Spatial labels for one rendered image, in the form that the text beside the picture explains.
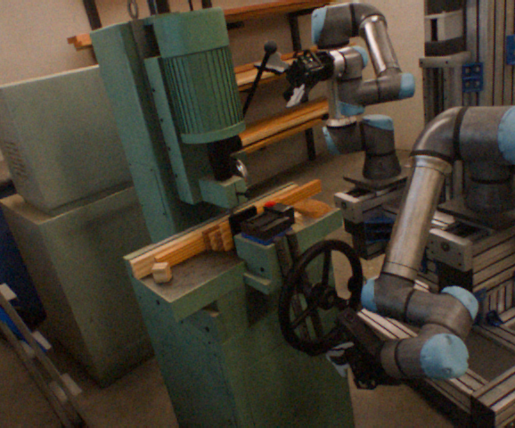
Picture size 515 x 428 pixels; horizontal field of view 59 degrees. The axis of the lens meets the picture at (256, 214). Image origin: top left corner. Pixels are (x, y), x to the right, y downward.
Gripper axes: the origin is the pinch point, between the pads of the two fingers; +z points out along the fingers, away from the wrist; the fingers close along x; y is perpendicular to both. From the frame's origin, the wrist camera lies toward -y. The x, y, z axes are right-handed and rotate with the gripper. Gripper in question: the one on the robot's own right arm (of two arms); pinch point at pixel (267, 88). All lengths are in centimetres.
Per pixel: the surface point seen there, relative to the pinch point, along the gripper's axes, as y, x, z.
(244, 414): -53, 65, 32
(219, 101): -2.0, -1.6, 13.7
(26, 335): -96, 5, 70
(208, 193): -29.4, 8.8, 15.7
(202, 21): 10.9, -14.8, 14.3
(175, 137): -20.5, -6.7, 19.3
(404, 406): -81, 101, -34
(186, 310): -26, 36, 40
